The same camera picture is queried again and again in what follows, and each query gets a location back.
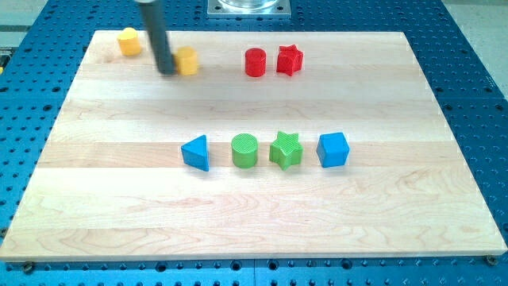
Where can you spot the red cylinder block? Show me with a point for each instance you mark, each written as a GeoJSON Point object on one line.
{"type": "Point", "coordinates": [255, 62]}

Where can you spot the blue perforated metal table plate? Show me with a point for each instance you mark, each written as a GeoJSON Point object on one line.
{"type": "Point", "coordinates": [53, 42]}

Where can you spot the yellow hexagon block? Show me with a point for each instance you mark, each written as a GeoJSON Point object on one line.
{"type": "Point", "coordinates": [128, 42]}

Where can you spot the green cylinder block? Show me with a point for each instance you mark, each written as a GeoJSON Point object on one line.
{"type": "Point", "coordinates": [244, 150]}

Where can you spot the light wooden board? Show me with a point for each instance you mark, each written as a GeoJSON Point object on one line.
{"type": "Point", "coordinates": [111, 184]}

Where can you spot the right board clamp screw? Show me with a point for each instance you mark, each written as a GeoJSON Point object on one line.
{"type": "Point", "coordinates": [491, 260]}

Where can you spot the left board clamp screw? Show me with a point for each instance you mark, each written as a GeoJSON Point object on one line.
{"type": "Point", "coordinates": [28, 267]}

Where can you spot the green star block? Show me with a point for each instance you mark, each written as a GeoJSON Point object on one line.
{"type": "Point", "coordinates": [286, 150]}

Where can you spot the blue cube block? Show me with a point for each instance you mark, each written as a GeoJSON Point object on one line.
{"type": "Point", "coordinates": [332, 150]}

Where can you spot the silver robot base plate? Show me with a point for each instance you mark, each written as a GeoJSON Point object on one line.
{"type": "Point", "coordinates": [248, 8]}

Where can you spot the blue triangle block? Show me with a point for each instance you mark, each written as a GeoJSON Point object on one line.
{"type": "Point", "coordinates": [196, 154]}

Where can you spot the red star block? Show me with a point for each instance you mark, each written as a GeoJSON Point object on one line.
{"type": "Point", "coordinates": [289, 60]}

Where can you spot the yellow cylinder block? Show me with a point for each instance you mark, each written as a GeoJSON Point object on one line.
{"type": "Point", "coordinates": [186, 61]}

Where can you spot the board clamp screw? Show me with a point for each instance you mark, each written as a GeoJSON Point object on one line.
{"type": "Point", "coordinates": [491, 260]}
{"type": "Point", "coordinates": [28, 267]}

